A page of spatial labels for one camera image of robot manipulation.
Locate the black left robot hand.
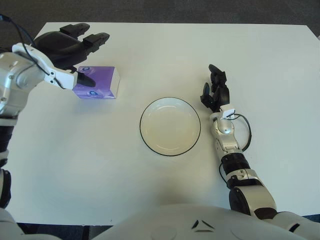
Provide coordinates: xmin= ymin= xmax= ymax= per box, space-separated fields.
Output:
xmin=33 ymin=22 xmax=111 ymax=88

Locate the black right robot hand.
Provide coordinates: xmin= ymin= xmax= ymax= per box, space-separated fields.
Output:
xmin=199 ymin=64 xmax=230 ymax=113

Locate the purple tissue paper pack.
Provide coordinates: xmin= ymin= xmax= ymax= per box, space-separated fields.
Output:
xmin=72 ymin=65 xmax=121 ymax=100

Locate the white plate with black rim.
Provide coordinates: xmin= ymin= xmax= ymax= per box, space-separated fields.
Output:
xmin=139 ymin=97 xmax=202 ymax=158

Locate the grey robot torso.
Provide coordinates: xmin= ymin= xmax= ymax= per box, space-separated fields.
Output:
xmin=94 ymin=203 xmax=320 ymax=240

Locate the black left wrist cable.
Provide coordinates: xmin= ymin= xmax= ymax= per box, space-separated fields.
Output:
xmin=0 ymin=14 xmax=63 ymax=88

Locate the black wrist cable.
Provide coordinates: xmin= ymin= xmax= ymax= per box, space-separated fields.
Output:
xmin=218 ymin=113 xmax=252 ymax=187
xmin=0 ymin=14 xmax=63 ymax=88

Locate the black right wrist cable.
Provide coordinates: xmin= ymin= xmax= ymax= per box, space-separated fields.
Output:
xmin=218 ymin=113 xmax=252 ymax=187

